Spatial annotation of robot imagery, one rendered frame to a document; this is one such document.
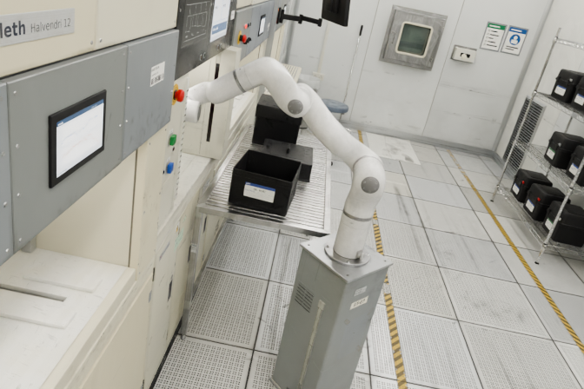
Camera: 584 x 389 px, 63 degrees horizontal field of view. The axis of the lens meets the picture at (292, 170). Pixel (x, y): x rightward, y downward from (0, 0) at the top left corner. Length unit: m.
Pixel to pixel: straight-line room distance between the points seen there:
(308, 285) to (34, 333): 1.06
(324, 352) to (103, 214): 1.06
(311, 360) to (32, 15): 1.73
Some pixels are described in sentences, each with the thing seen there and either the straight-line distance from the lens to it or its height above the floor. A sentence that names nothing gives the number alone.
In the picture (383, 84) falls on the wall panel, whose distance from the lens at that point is 6.39.
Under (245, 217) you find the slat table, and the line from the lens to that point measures 2.09.
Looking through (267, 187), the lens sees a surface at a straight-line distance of 2.10.
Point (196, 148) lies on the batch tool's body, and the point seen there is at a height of 0.91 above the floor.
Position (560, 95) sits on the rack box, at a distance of 4.89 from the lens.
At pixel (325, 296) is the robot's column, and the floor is 0.62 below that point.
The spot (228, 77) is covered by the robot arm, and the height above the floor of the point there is 1.38.
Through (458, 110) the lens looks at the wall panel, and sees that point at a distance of 6.64.
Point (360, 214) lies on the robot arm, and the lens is 1.84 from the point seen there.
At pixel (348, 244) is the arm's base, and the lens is 1.90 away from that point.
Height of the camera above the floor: 1.76
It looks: 22 degrees down
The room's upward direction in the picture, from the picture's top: 12 degrees clockwise
